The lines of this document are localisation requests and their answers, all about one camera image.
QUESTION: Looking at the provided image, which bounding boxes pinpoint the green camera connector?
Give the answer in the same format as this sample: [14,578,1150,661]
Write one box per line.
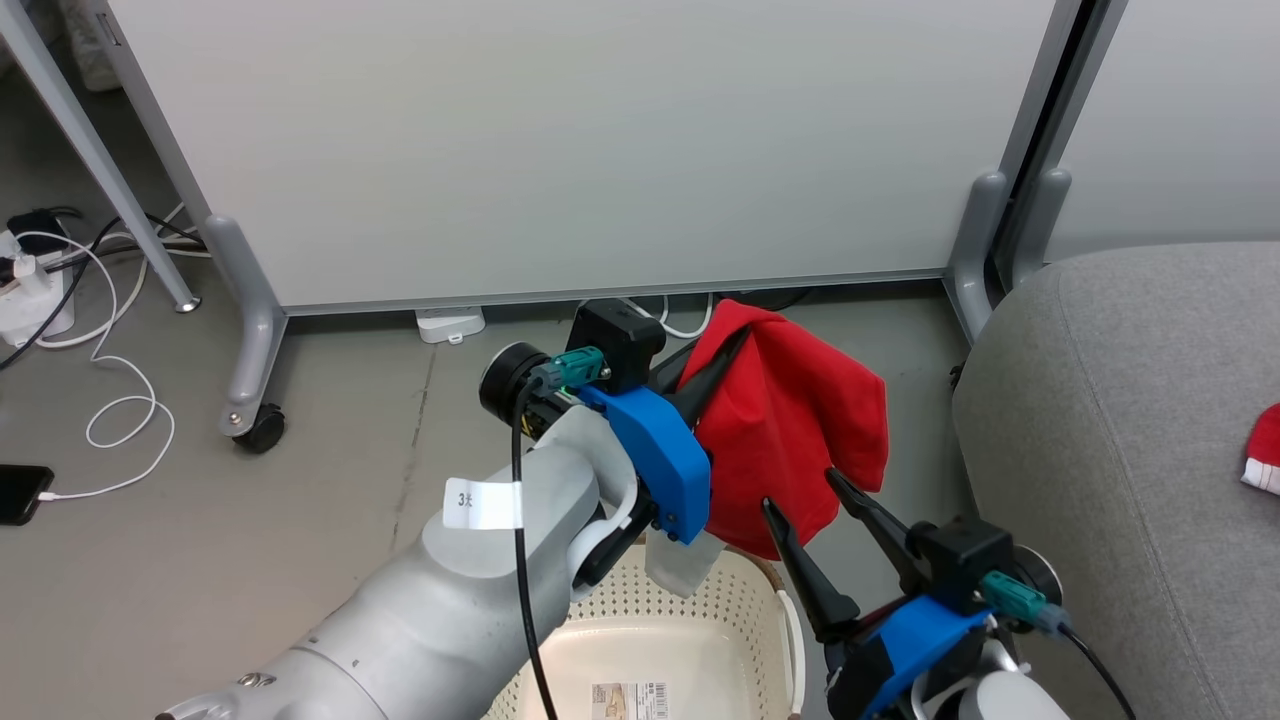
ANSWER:
[979,569,1070,637]
[530,346,609,394]

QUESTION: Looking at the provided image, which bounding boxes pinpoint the red garment with white trim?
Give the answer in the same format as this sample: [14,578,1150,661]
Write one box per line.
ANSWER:
[1240,402,1280,498]

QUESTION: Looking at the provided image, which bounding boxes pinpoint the grey partition foot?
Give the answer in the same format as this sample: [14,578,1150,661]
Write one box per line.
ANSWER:
[1008,167,1073,294]
[944,170,1009,344]

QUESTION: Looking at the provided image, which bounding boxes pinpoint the grey slanted table leg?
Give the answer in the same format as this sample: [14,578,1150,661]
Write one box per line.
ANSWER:
[0,0,202,314]

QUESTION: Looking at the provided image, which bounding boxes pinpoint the wide white partition panel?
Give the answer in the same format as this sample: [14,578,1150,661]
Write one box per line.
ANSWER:
[85,0,1086,317]

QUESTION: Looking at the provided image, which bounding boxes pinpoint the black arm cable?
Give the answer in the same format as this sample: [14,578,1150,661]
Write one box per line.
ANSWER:
[1054,620,1139,720]
[510,378,561,720]

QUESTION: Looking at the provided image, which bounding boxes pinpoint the white box on floor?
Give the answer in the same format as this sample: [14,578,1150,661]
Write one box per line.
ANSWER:
[415,307,487,345]

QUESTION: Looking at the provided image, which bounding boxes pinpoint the red cloth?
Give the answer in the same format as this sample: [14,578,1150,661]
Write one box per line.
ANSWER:
[645,298,891,599]

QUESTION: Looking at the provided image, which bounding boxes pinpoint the black floor cables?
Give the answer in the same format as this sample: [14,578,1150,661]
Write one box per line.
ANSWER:
[0,206,208,373]

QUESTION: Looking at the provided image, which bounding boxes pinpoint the printed sticker in basket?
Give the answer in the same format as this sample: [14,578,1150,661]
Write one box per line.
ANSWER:
[590,681,670,720]

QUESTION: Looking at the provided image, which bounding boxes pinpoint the grey fabric sofa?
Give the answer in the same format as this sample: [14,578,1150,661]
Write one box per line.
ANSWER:
[952,240,1280,720]

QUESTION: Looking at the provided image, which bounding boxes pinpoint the green right camera connector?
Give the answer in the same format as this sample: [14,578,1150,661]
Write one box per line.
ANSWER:
[979,569,1070,637]

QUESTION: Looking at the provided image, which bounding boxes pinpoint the white phone charging cable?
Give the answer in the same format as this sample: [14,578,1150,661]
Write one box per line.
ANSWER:
[12,204,191,502]

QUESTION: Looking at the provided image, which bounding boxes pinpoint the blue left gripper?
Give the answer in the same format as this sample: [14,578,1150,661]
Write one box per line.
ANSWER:
[575,326,753,547]

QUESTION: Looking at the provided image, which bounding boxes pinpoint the beige perforated laundry basket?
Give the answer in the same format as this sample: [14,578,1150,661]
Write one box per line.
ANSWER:
[485,545,807,720]

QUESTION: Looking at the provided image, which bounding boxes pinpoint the narrow white partition panel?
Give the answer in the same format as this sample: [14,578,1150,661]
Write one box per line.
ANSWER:
[1040,0,1280,264]

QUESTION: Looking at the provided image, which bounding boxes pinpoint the green left camera connector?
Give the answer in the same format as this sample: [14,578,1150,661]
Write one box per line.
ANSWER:
[530,346,609,394]

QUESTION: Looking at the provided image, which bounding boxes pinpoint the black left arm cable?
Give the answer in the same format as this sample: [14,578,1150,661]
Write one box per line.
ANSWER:
[510,378,561,720]

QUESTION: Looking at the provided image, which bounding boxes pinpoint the grey table leg with caster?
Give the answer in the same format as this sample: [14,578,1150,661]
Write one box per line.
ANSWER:
[205,214,289,439]

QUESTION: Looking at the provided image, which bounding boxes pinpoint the white looped cable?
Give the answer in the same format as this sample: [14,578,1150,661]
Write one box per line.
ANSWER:
[618,294,713,340]

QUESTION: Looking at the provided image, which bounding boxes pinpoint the white power strip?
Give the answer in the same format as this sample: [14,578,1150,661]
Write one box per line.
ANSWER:
[0,228,77,348]

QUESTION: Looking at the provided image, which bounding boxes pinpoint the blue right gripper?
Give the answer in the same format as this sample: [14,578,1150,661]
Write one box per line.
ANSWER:
[762,467,993,720]

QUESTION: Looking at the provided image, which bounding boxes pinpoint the black smartphone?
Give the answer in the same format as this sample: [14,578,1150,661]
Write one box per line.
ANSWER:
[0,464,56,527]

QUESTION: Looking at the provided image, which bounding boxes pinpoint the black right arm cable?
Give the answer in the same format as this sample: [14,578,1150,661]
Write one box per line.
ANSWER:
[1054,620,1139,720]

